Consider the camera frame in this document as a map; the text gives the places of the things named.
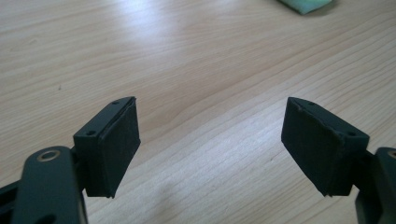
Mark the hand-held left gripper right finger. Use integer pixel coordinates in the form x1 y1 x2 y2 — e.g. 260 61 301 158
280 96 371 198

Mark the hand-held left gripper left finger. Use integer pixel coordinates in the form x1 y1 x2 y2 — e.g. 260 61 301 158
73 96 142 199

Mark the green microfiber towel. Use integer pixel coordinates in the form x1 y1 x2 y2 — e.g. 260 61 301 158
276 0 335 16

